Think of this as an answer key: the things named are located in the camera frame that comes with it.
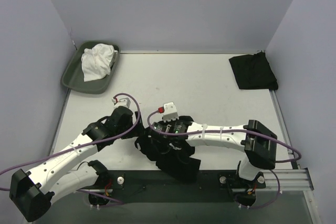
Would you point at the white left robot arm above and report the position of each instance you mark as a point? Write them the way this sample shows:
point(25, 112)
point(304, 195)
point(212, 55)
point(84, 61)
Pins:
point(34, 191)

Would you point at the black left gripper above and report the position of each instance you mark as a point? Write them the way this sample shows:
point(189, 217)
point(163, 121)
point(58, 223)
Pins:
point(138, 126)

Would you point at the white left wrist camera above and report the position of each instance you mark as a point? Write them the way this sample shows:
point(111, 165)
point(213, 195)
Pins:
point(124, 102)

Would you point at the crumpled white t shirt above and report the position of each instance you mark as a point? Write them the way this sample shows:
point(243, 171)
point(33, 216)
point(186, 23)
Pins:
point(96, 62)

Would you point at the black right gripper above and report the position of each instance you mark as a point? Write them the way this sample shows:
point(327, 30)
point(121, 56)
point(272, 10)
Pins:
point(148, 133)

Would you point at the grey plastic tray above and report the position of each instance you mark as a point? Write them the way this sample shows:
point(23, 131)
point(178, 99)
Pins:
point(73, 77)

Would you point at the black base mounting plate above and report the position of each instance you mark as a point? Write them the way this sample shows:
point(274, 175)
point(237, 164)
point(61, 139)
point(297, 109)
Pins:
point(155, 186)

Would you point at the black t shirt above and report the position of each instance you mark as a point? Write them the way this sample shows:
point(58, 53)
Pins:
point(253, 72)
point(176, 163)

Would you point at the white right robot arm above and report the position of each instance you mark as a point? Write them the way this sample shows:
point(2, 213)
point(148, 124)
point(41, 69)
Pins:
point(255, 140)

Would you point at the folded black t shirt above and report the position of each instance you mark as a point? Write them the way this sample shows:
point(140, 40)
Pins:
point(253, 72)

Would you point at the aluminium front rail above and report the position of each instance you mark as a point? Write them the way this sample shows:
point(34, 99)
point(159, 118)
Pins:
point(286, 179)

